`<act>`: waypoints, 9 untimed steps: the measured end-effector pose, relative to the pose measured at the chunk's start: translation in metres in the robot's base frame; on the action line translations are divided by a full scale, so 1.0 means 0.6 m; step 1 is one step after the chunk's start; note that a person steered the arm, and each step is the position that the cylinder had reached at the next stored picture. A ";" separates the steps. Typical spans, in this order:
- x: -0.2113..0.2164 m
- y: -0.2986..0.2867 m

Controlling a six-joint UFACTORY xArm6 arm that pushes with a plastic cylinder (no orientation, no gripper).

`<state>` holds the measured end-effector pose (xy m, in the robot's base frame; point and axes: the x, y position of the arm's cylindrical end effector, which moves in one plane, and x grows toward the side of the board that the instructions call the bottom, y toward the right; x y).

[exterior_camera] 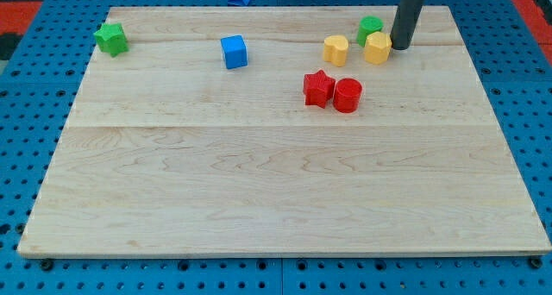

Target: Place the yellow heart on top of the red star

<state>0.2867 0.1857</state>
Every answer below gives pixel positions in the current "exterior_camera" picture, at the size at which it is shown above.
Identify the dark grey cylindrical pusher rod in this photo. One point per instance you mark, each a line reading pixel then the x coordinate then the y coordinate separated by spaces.
pixel 405 22

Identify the green cylinder block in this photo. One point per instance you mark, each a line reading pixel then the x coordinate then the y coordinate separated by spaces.
pixel 367 26

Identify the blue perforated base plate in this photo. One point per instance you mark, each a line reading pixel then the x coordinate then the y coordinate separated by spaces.
pixel 41 80

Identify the red star block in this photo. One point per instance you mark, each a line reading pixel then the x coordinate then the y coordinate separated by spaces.
pixel 318 88

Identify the yellow hexagon block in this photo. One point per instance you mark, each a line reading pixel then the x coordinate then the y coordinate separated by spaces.
pixel 377 48

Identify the red cylinder block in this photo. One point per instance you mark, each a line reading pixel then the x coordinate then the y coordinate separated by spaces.
pixel 347 95

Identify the blue cube block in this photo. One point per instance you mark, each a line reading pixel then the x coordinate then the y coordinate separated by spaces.
pixel 235 53

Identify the yellow heart block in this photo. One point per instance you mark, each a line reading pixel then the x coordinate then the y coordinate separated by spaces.
pixel 335 50

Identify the green star block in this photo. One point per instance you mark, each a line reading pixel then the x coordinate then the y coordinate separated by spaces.
pixel 111 39

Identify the wooden board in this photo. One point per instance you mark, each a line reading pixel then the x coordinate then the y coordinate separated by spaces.
pixel 167 154

